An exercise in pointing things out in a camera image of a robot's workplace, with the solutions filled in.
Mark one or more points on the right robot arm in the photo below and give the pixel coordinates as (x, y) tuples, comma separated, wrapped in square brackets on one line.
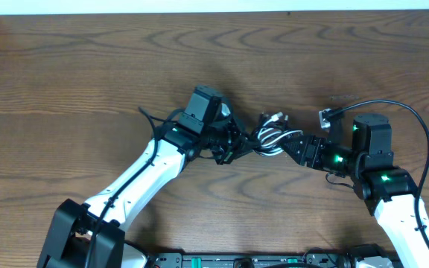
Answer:
[(388, 191)]

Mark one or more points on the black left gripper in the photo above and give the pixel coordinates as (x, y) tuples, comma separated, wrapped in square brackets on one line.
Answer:
[(231, 145)]

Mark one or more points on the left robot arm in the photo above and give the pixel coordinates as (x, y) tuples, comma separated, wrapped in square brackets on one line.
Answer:
[(92, 234)]

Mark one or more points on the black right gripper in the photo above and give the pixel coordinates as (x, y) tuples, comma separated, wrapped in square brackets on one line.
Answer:
[(312, 151)]

